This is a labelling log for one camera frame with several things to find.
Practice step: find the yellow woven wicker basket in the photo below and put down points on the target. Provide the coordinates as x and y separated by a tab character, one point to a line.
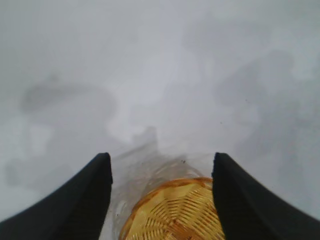
175	212

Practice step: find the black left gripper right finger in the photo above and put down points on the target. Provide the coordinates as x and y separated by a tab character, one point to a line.
250	212

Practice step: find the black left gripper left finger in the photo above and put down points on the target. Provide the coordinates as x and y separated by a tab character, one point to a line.
62	212

